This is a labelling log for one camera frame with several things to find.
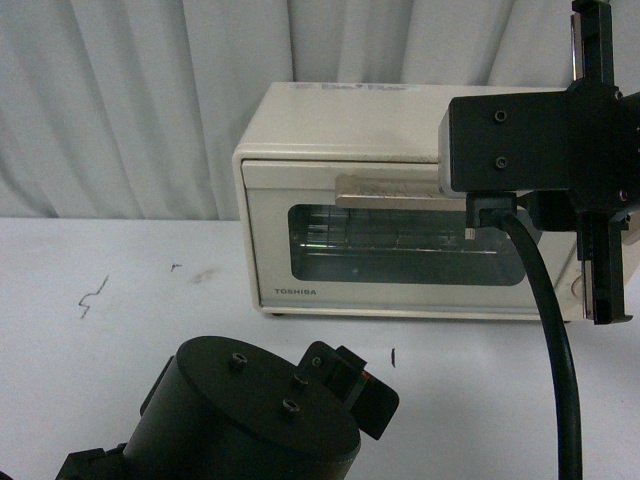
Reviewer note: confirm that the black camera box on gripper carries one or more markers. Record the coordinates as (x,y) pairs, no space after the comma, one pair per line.
(515,142)

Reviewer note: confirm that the cream glass oven door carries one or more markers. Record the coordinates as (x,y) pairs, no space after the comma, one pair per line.
(285,279)

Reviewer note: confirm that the cream Toshiba toaster oven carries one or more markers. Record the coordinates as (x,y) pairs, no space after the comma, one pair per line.
(346,122)

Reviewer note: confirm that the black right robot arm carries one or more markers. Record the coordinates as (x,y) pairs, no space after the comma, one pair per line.
(603,166)

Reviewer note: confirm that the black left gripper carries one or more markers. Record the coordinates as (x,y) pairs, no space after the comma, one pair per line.
(371,402)

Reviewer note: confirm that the metal wire oven rack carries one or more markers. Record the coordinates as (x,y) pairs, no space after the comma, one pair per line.
(336,230)

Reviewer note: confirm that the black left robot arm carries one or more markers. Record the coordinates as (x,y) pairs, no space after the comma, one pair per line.
(225,409)

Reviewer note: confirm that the white pleated curtain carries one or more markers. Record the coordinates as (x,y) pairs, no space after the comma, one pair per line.
(132,109)

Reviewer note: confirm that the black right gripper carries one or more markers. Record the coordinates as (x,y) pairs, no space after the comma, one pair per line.
(597,202)

